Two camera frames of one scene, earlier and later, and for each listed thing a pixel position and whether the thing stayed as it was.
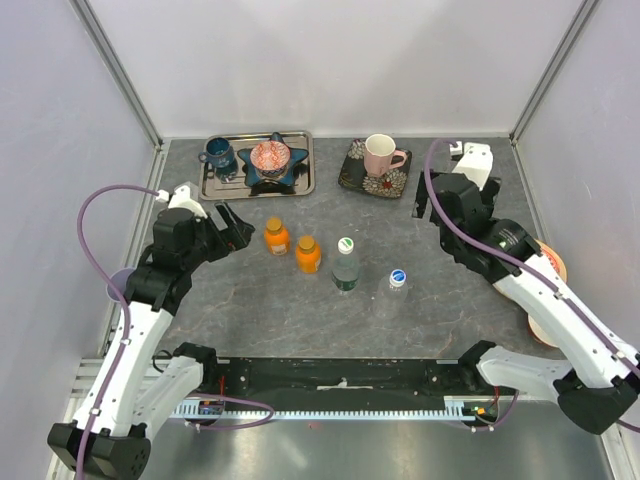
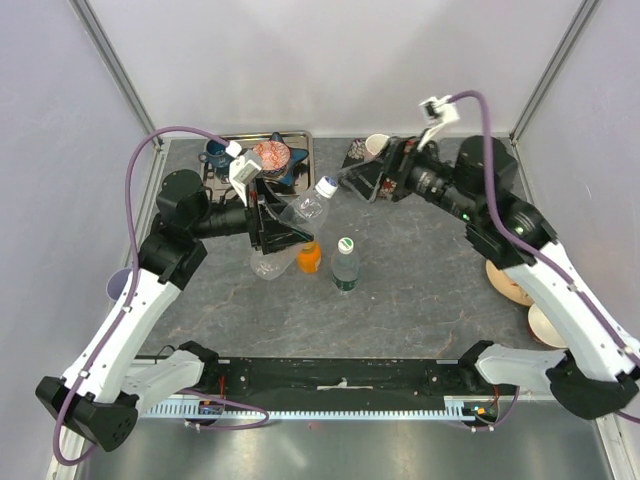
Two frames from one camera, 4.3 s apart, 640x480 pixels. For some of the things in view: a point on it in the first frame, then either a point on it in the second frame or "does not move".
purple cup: x=119 y=279 does not move
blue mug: x=218 y=152 does not move
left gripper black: x=228 y=239 -> x=265 y=205
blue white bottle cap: x=397 y=278 -> x=327 y=186
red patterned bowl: x=270 y=157 does not move
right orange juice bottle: x=308 y=255 does not move
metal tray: x=229 y=182 does not move
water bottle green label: x=345 y=266 does not move
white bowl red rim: x=539 y=334 does not move
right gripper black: x=489 y=192 -> x=403 y=152
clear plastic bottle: x=391 y=297 -> x=309 y=211
